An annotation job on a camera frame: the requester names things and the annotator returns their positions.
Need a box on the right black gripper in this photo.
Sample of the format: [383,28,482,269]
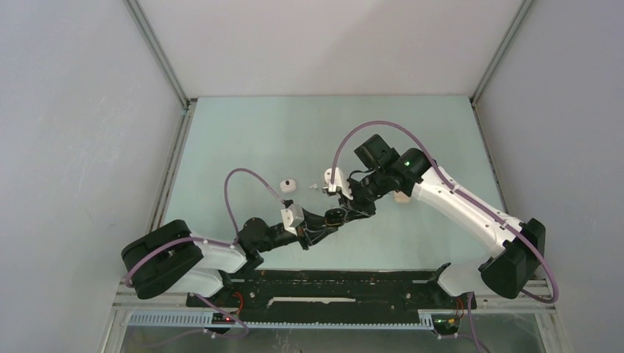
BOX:
[338,168,390,223]

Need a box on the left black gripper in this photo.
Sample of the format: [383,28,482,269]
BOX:
[257,207,338,253]

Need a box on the black earbud charging case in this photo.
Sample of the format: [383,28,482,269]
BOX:
[325,208,347,227]

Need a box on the pink earbud charging case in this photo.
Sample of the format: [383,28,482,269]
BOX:
[393,191,411,204]

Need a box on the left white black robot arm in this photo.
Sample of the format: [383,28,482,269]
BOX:
[121,204,347,307]

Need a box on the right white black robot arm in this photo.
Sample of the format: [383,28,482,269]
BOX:
[323,135,545,307]

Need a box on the white earbud charging case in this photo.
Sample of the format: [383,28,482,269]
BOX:
[280,179,297,193]

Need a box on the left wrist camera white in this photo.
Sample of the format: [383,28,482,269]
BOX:
[280,204,305,235]

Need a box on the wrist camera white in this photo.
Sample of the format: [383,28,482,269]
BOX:
[322,167,353,200]
[280,204,305,235]

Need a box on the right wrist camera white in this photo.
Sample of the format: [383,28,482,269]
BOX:
[322,167,353,200]

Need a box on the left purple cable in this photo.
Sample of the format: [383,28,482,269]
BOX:
[124,168,288,340]

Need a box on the purple cable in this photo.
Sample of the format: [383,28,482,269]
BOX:
[330,121,561,353]
[124,168,288,340]

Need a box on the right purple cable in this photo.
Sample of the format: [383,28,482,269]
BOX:
[330,121,561,353]

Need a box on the aluminium rail frame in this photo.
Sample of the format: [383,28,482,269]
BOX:
[99,280,569,352]

